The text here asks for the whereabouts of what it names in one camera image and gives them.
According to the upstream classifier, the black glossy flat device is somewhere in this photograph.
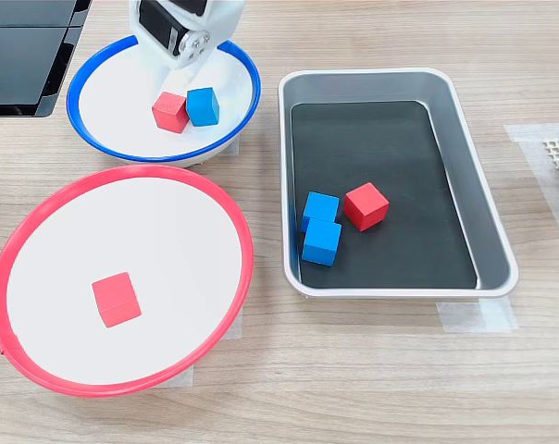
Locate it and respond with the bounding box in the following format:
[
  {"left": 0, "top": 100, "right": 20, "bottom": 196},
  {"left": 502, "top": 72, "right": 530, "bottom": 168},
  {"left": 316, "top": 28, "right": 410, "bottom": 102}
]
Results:
[{"left": 0, "top": 0, "right": 93, "bottom": 118}]

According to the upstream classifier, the clear tape strip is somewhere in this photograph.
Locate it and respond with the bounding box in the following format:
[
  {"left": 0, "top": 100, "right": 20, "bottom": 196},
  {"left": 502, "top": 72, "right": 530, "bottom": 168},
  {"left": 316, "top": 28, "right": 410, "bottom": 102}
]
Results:
[
  {"left": 221, "top": 307, "right": 244, "bottom": 341},
  {"left": 152, "top": 364, "right": 195, "bottom": 389},
  {"left": 435, "top": 298, "right": 519, "bottom": 333},
  {"left": 217, "top": 137, "right": 242, "bottom": 161}
]

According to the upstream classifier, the red-rimmed white plate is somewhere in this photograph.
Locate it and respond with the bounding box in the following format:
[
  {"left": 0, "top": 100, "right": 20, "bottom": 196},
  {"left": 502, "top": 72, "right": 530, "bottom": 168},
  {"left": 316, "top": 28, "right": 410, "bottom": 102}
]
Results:
[{"left": 0, "top": 164, "right": 255, "bottom": 399}]

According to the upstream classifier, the blue cube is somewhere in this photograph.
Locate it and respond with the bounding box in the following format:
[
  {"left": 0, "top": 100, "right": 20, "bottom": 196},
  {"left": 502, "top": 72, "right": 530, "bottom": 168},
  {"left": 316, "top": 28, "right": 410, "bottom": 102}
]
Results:
[
  {"left": 301, "top": 217, "right": 343, "bottom": 268},
  {"left": 185, "top": 87, "right": 221, "bottom": 128},
  {"left": 301, "top": 191, "right": 341, "bottom": 234}
]

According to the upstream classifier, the pale translucent tape sheet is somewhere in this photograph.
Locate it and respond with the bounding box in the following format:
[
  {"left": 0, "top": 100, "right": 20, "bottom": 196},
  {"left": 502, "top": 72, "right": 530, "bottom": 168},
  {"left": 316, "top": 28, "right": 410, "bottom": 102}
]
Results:
[{"left": 503, "top": 122, "right": 559, "bottom": 260}]

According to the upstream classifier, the pale perforated base plate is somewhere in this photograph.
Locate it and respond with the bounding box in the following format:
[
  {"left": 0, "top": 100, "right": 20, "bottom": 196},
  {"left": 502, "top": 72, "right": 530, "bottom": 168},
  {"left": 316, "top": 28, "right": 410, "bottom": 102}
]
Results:
[{"left": 541, "top": 137, "right": 559, "bottom": 203}]

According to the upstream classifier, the black tray mat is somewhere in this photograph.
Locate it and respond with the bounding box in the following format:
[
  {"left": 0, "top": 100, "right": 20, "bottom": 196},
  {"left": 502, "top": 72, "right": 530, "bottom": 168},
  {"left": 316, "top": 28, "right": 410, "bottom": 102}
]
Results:
[{"left": 290, "top": 100, "right": 478, "bottom": 290}]

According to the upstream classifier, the red cube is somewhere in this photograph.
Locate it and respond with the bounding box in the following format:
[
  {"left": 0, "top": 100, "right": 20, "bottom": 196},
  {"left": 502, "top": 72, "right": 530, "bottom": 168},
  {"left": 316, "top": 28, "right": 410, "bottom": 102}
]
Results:
[
  {"left": 91, "top": 271, "right": 143, "bottom": 329},
  {"left": 151, "top": 91, "right": 191, "bottom": 135},
  {"left": 343, "top": 181, "right": 391, "bottom": 233}
]

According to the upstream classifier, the steel tray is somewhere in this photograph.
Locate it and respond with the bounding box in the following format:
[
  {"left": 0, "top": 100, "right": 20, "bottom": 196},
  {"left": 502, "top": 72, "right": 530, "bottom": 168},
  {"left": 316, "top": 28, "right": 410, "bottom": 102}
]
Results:
[{"left": 278, "top": 68, "right": 520, "bottom": 299}]

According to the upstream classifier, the blue-rimmed white plate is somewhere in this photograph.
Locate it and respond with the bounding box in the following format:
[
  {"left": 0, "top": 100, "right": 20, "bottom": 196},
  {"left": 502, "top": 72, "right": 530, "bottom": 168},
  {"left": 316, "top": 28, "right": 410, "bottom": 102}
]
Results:
[{"left": 66, "top": 34, "right": 263, "bottom": 169}]

